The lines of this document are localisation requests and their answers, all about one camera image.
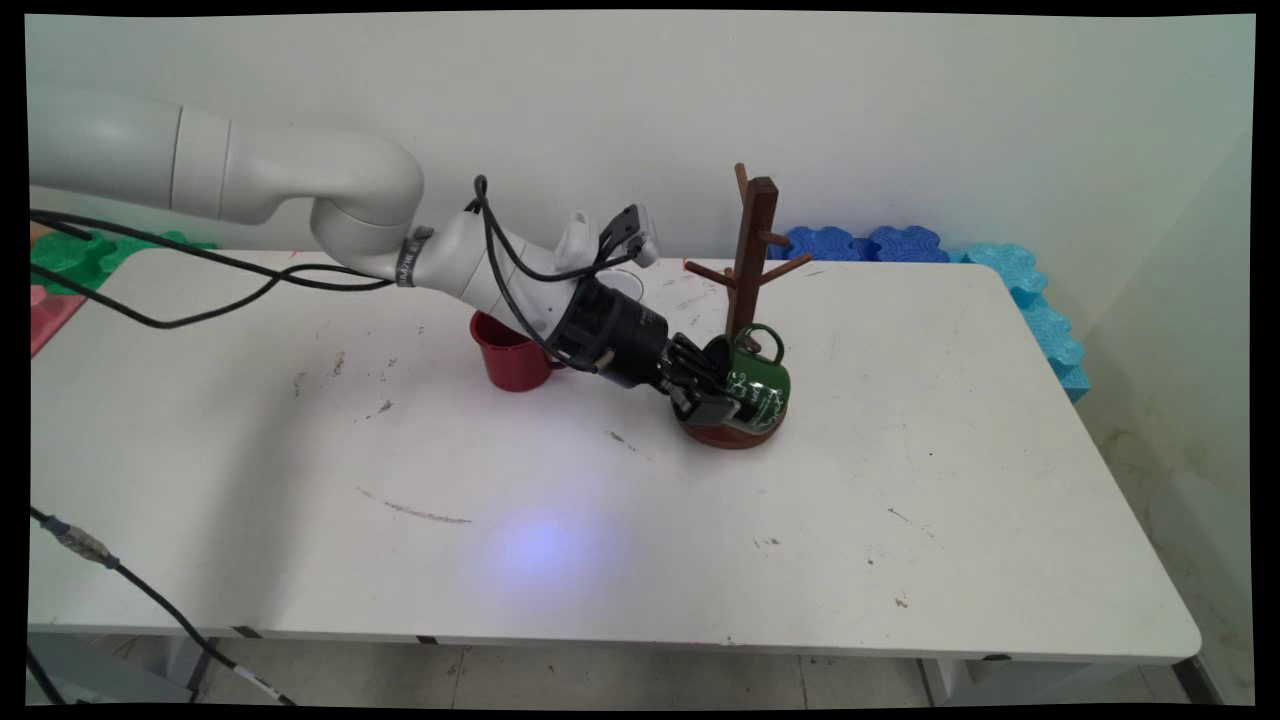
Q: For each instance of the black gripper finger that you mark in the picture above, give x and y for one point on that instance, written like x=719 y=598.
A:
x=712 y=405
x=702 y=362

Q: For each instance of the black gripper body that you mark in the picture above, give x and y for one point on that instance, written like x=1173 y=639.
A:
x=615 y=335

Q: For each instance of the green enamel mug white print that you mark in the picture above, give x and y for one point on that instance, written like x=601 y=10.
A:
x=765 y=385

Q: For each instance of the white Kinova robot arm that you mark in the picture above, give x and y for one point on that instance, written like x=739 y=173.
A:
x=330 y=190

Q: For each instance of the red enamel mug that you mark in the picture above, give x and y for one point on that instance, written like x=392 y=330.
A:
x=505 y=365

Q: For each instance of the brown wooden mug tree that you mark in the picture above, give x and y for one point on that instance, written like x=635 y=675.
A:
x=755 y=250

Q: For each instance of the dark blue foam tile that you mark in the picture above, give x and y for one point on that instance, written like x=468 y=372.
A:
x=908 y=245
x=820 y=245

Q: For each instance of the light blue foam tile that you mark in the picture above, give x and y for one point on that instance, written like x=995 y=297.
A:
x=1050 y=335
x=1005 y=265
x=1072 y=382

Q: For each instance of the grey table leg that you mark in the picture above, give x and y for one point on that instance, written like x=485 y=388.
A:
x=180 y=660
x=945 y=680

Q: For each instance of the green foam tile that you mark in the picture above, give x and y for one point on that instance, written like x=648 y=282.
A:
x=75 y=260

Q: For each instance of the red foam tile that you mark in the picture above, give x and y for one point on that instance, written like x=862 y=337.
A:
x=50 y=315

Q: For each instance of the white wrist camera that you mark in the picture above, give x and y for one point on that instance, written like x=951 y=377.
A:
x=625 y=235

